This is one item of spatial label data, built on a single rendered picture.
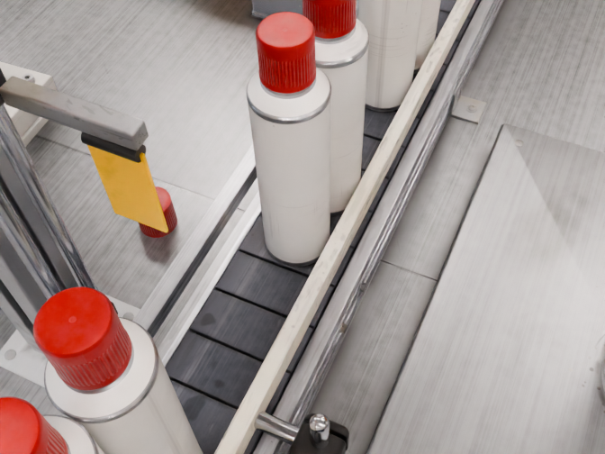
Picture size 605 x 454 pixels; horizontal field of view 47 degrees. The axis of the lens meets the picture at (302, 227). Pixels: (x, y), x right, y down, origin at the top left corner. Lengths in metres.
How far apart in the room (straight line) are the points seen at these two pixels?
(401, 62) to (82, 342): 0.40
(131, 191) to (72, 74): 0.49
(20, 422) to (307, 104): 0.23
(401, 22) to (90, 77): 0.36
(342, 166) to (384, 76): 0.12
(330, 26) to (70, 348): 0.25
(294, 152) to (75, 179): 0.31
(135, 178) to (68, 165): 0.40
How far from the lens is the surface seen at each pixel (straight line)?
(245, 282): 0.54
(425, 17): 0.65
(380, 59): 0.61
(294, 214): 0.49
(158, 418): 0.36
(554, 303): 0.55
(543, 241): 0.58
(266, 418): 0.46
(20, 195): 0.45
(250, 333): 0.52
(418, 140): 0.63
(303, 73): 0.41
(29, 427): 0.29
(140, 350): 0.33
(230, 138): 0.70
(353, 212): 0.53
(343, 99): 0.47
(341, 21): 0.44
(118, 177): 0.32
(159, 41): 0.82
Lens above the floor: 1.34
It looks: 54 degrees down
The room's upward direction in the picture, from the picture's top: 3 degrees counter-clockwise
